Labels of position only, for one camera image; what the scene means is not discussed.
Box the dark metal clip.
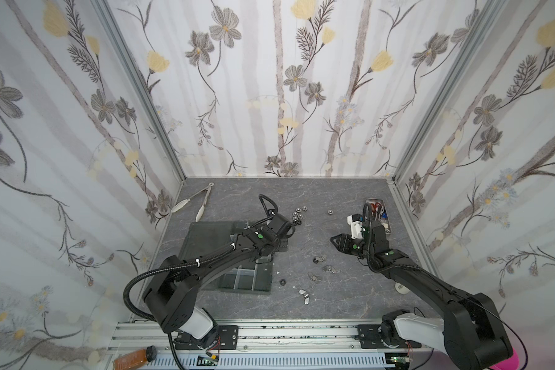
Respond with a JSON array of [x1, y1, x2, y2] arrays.
[[322, 265, 339, 274], [313, 255, 326, 264], [308, 273, 322, 282]]

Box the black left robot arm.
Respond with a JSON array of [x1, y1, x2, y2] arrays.
[[139, 214, 295, 349]]

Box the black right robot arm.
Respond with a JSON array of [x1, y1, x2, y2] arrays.
[[330, 225, 513, 369]]

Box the white plastic bottle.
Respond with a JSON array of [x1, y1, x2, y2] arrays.
[[395, 283, 410, 295]]

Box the transparent grey organizer box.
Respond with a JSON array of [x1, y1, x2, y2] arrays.
[[173, 220, 278, 295]]

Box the cream silicone kitchen tongs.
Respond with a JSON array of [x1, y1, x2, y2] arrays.
[[171, 183, 215, 224]]

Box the pink plastic bowl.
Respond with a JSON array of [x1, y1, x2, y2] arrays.
[[490, 349, 520, 370]]

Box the orange bottle black cap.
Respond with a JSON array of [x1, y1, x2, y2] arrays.
[[113, 345, 158, 370]]

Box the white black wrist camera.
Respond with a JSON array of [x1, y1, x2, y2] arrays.
[[347, 214, 364, 240]]

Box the black corrugated cable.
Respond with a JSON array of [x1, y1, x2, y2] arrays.
[[122, 193, 279, 370]]

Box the red handled scissors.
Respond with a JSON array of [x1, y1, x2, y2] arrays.
[[369, 202, 384, 219]]

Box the aluminium rail base frame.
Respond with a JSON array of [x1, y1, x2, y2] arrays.
[[103, 319, 433, 369]]

